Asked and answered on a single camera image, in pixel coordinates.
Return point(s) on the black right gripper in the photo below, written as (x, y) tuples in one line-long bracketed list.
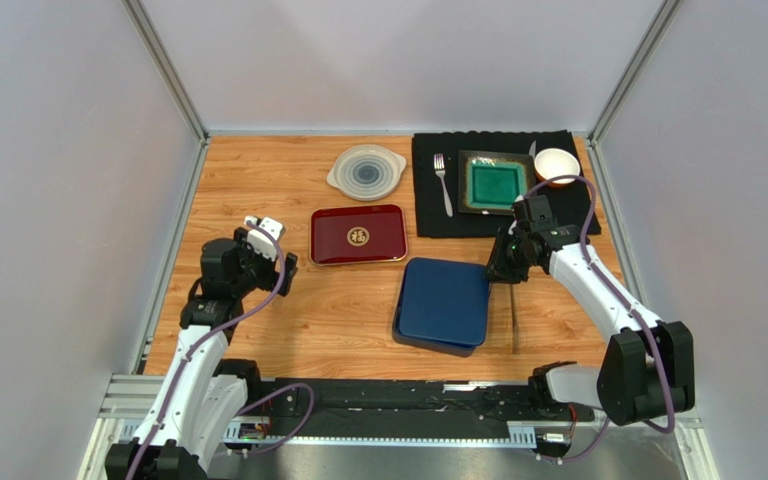
[(502, 264)]

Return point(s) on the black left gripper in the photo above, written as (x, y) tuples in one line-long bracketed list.
[(272, 278)]

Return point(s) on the dark blue box lid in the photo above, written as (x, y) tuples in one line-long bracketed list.
[(446, 301)]

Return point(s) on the stainless steel serving tongs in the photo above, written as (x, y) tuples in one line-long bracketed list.
[(514, 343)]

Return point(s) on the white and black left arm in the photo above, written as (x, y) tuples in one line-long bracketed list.
[(203, 391)]

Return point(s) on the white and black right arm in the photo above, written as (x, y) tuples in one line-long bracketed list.
[(647, 370)]

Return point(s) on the red chocolate tray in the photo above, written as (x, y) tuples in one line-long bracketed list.
[(357, 234)]

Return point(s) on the dark blue chocolate box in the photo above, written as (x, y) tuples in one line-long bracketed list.
[(458, 350)]

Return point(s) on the green square ceramic plate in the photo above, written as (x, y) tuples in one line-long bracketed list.
[(490, 182)]

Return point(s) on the black placemat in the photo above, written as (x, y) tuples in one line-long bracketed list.
[(431, 218)]

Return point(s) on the translucent round lid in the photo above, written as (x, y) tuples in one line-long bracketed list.
[(367, 172)]

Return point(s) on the white and orange bowl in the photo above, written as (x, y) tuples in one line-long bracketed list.
[(556, 166)]

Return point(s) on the silver fork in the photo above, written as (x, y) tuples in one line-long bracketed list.
[(439, 163)]

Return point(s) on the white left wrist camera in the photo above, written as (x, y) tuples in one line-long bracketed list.
[(264, 235)]

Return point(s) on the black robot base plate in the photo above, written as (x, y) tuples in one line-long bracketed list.
[(390, 406)]

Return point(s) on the aluminium frame rail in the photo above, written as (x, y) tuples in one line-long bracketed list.
[(390, 426)]

